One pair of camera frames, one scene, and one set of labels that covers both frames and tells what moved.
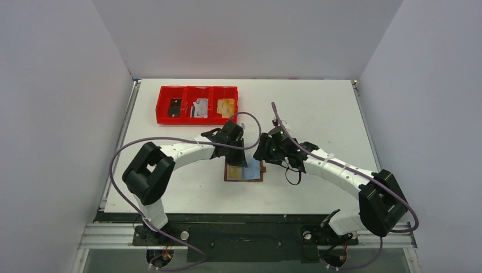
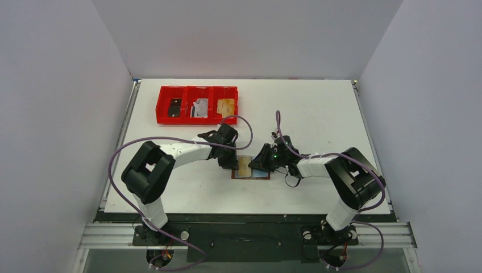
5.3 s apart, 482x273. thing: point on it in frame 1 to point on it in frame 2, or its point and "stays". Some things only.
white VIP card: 199,108 stays
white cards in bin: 195,110 stays
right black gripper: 261,149 to 264,158
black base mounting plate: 237,237 stays
